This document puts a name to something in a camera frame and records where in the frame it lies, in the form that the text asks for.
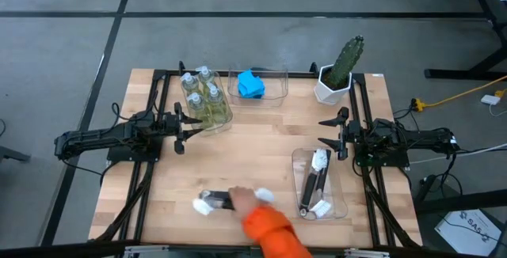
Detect black power strip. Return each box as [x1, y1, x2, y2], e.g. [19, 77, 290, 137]
[418, 173, 439, 202]

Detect green cactus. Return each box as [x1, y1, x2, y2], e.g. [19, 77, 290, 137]
[325, 35, 365, 89]

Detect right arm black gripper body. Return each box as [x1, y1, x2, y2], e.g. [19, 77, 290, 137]
[337, 106, 360, 161]

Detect black stand foot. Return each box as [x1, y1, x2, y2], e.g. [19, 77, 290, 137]
[0, 145, 32, 163]

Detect silver metal bracket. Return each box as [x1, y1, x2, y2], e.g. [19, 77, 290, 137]
[343, 249, 391, 258]
[122, 245, 171, 258]

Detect person's forearm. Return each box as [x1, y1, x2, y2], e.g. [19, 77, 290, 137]
[241, 204, 314, 258]

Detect yellow extension cord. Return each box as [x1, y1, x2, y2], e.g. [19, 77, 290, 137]
[411, 74, 507, 112]

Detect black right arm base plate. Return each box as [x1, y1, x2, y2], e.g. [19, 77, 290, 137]
[353, 138, 411, 168]

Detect white faceted plant pot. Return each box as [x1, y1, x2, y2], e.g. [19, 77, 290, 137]
[313, 63, 353, 107]

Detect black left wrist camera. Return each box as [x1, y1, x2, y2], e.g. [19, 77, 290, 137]
[162, 115, 178, 133]

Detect white power adapter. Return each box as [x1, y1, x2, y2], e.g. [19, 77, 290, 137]
[480, 94, 502, 107]

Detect person's hand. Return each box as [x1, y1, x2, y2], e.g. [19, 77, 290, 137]
[228, 185, 258, 214]

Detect black desk leg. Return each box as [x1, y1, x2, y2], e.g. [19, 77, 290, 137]
[424, 0, 507, 82]

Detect clear plastic bin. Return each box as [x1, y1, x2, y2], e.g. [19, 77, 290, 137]
[180, 67, 234, 137]
[291, 147, 349, 222]
[227, 66, 289, 108]

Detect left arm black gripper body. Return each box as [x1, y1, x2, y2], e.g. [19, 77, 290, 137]
[162, 101, 188, 155]

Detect black desk foot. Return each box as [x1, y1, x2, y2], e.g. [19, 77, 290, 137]
[415, 188, 507, 215]

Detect yellow soap pump bottle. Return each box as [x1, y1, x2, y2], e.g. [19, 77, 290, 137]
[194, 65, 217, 87]
[185, 92, 213, 131]
[180, 71, 201, 97]
[205, 82, 231, 127]

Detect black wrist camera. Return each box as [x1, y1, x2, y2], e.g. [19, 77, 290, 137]
[347, 125, 362, 143]
[162, 115, 178, 133]

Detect white printed paper sign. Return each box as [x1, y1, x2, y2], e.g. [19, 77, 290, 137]
[434, 209, 505, 257]

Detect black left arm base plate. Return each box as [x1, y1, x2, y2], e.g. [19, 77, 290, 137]
[106, 133, 163, 163]

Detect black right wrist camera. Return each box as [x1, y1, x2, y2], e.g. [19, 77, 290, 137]
[347, 125, 362, 143]

